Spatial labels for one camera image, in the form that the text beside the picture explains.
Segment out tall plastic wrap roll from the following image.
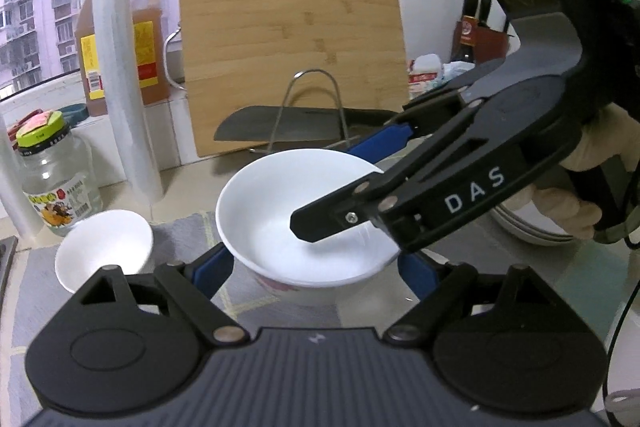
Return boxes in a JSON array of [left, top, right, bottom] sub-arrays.
[[91, 0, 166, 212]]

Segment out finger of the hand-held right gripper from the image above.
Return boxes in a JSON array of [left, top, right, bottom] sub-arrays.
[[345, 61, 515, 164], [290, 174, 416, 244]]

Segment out short plastic wrap roll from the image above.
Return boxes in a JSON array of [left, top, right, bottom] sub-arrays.
[[0, 112, 41, 245]]

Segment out glass jar with green lid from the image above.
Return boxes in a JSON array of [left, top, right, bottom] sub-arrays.
[[15, 109, 104, 236]]

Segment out brown knife block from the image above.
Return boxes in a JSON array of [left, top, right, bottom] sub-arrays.
[[472, 27, 516, 62]]

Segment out dark soy sauce bottle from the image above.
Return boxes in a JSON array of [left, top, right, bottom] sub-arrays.
[[450, 14, 481, 62]]

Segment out red and white packet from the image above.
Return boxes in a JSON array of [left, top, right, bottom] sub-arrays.
[[407, 53, 446, 100]]

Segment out person's right hand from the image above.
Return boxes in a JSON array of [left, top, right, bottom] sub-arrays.
[[530, 104, 640, 240]]

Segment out bamboo cutting board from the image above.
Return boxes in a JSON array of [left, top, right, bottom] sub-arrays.
[[162, 0, 410, 158]]

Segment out grey and teal checked mat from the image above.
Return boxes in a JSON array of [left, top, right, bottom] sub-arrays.
[[0, 207, 626, 358]]

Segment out teal plastic container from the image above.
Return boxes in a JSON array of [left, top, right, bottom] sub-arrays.
[[52, 105, 90, 128]]

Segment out black-handled cleaver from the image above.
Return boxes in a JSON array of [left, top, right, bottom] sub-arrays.
[[213, 105, 401, 142]]

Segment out stainless steel sink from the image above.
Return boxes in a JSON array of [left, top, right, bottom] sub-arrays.
[[0, 236, 20, 313]]

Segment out white bowl with floral print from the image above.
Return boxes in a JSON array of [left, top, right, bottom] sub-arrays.
[[54, 209, 155, 294], [215, 149, 402, 306]]

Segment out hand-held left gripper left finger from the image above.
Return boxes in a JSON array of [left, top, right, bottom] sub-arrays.
[[75, 244, 251, 349]]

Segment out metal wire knife rack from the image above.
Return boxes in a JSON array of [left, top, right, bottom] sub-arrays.
[[247, 68, 361, 155]]

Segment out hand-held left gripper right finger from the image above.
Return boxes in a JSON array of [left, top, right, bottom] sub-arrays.
[[384, 252, 561, 348]]

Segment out amber cooking oil bottle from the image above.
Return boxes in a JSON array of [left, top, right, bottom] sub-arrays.
[[75, 0, 171, 118]]

